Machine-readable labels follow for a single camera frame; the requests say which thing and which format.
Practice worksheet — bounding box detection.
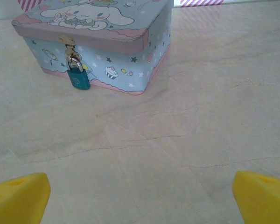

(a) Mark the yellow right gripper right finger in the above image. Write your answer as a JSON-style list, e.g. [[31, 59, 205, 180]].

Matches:
[[232, 170, 280, 224]]

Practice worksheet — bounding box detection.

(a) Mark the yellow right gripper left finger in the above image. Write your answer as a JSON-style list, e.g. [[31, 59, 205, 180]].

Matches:
[[0, 172, 51, 224]]

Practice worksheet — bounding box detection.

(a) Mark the pastel cartoon tin box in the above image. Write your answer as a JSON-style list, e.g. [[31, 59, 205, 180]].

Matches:
[[11, 0, 175, 96]]

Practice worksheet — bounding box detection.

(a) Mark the teal padlock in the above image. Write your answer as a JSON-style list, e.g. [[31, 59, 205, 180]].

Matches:
[[65, 55, 91, 91]]

